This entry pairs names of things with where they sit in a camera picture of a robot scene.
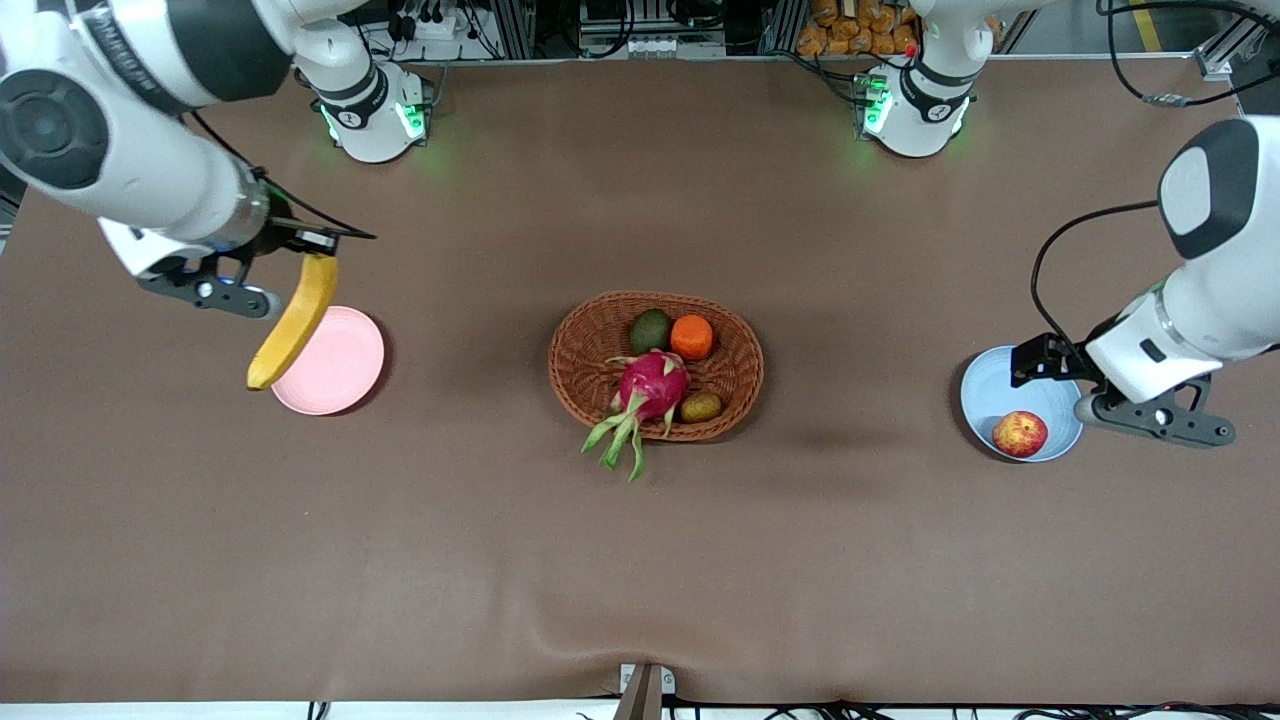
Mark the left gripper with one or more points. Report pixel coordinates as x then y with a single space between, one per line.
1062 363

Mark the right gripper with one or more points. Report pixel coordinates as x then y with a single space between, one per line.
286 233

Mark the red yellow apple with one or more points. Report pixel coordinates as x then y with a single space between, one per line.
1020 434

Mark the yellow banana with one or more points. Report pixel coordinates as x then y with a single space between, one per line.
295 325

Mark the light blue bowl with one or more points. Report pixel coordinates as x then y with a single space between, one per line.
1020 385

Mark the pink round plate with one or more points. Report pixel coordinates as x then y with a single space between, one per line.
345 365

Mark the white power strip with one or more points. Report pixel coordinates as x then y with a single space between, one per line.
430 22

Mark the brown wicker basket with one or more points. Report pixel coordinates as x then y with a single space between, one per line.
585 370

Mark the brown kiwi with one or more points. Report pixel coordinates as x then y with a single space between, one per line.
701 407

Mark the orange fruit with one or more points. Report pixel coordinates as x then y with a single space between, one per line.
692 338

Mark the dark green avocado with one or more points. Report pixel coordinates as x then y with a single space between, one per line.
650 332

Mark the pink dragon fruit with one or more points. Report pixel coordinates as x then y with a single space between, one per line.
655 385

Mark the brown table cloth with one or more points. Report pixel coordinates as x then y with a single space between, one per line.
640 560

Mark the aluminium frame profile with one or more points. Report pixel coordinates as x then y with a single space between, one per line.
1225 58

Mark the metal bracket at table edge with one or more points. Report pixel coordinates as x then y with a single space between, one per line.
645 690

